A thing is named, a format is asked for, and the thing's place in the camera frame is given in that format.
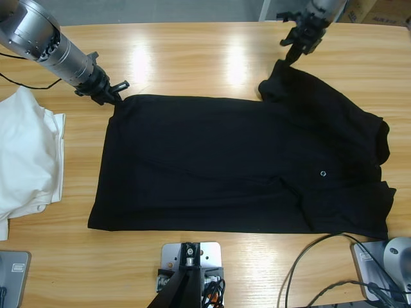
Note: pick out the white block with dark post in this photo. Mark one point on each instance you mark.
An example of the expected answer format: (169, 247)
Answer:
(190, 276)

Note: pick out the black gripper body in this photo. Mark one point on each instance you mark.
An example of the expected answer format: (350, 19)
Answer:
(308, 32)
(96, 82)

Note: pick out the brown cardboard box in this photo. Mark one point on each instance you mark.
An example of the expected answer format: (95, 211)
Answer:
(379, 9)

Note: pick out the white metal post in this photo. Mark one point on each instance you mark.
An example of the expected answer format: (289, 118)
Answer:
(264, 9)

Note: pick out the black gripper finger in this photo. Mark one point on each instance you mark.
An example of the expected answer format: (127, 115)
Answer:
(110, 97)
(292, 54)
(119, 88)
(288, 17)

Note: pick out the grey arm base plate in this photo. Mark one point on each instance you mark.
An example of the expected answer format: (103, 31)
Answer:
(13, 279)
(385, 269)

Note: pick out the black Unitree polo shirt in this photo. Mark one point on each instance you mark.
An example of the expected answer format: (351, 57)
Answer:
(257, 154)

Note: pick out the white Unitree T-shirt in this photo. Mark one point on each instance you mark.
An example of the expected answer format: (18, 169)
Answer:
(26, 160)
(3, 228)

